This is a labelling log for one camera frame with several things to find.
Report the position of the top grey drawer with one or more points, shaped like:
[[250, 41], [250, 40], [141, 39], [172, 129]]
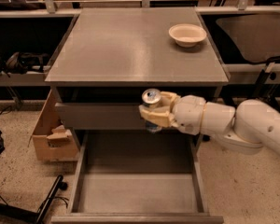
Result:
[[89, 116]]

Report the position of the open middle drawer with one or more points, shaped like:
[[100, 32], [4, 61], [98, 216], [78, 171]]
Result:
[[134, 177]]

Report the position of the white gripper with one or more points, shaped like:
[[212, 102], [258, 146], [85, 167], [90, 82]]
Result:
[[188, 113]]

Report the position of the black headset on shelf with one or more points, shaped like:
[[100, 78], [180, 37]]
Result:
[[23, 62]]

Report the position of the white paper bowl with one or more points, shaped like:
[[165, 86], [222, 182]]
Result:
[[187, 35]]

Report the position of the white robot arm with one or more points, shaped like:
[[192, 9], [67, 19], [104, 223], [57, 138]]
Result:
[[246, 128]]

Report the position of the black office chair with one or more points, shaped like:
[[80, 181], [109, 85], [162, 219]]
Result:
[[257, 37]]

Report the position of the cardboard box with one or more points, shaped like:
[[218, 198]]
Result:
[[52, 142]]

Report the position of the redbull can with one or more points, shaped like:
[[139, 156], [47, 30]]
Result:
[[151, 97]]

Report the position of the grey drawer cabinet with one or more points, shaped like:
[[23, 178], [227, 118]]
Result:
[[113, 54]]

